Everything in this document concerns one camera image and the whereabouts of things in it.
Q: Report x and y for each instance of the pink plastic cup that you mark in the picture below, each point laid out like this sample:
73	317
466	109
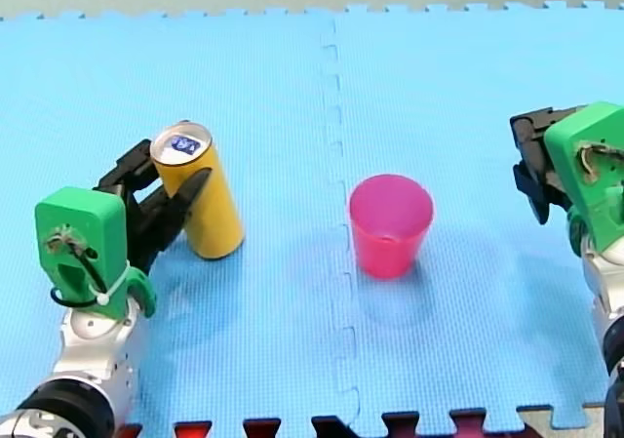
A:
390	228

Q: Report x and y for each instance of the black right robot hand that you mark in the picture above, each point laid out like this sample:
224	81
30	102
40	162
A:
534	155

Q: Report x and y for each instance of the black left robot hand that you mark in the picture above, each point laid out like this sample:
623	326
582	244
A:
146	213

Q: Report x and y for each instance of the yellow drink can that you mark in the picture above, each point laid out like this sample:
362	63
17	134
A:
207	199

